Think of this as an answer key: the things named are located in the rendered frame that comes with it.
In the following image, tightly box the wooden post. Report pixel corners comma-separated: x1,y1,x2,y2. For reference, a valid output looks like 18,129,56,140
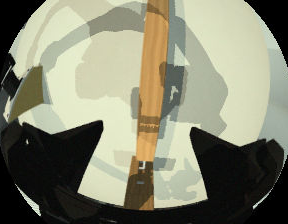
123,156,155,210

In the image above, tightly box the wooden rail with steel hooks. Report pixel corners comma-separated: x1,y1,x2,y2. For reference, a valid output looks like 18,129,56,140
135,0,169,169

